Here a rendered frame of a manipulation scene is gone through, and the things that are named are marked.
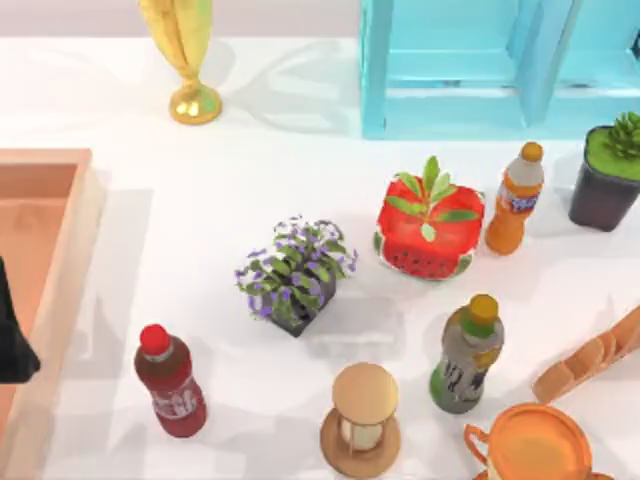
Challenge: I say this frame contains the purple flower plant pot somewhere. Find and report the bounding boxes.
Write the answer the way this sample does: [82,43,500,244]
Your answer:
[234,214,360,339]

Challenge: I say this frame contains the watermelon plant pot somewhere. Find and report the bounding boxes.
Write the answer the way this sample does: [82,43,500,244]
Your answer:
[372,155,486,282]

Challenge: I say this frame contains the wooden hourglass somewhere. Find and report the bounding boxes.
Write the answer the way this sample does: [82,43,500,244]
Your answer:
[319,362,402,474]

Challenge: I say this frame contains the light blue rack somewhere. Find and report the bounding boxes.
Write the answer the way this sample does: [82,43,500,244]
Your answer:
[358,0,640,142]

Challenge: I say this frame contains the green tea bottle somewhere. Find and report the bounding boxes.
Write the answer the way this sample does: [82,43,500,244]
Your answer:
[429,293,505,416]

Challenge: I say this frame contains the gold trophy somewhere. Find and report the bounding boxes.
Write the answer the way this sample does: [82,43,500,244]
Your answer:
[137,0,223,127]

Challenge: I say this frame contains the orange soda bottle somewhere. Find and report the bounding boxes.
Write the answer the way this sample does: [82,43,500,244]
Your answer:
[484,141,546,257]

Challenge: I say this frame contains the red-capped cola bottle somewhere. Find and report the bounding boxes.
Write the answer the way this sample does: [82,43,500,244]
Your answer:
[133,323,208,439]

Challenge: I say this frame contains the salmon-coloured shallow box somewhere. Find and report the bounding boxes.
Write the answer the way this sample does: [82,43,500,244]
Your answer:
[0,148,107,480]

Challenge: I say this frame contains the black pot green succulent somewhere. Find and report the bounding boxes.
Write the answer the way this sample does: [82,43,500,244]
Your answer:
[567,111,640,233]

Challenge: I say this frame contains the sliced bread loaf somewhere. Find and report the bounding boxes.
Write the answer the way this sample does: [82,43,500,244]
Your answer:
[531,303,640,404]

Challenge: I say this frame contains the orange trophy cup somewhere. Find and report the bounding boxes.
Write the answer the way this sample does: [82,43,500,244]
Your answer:
[463,402,616,480]

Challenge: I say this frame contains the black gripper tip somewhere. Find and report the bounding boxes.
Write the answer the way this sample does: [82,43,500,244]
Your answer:
[0,256,42,385]

